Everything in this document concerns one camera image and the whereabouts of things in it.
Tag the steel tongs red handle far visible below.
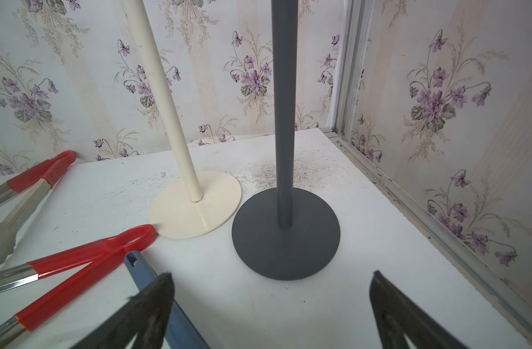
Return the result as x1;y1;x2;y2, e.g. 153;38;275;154
0;151;76;266

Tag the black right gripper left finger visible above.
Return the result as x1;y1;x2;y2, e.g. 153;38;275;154
73;273;174;348

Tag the steel tongs red handle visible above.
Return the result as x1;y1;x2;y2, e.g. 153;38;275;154
0;224;158;348
0;151;76;266

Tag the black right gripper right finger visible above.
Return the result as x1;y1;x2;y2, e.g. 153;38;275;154
369;270;466;348

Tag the steel tongs red handle near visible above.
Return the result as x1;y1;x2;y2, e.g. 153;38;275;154
0;224;158;348

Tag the dark grey utensil rack stand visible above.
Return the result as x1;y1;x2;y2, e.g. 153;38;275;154
232;1;340;281

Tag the cream utensil rack stand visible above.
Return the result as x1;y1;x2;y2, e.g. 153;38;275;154
121;1;242;239

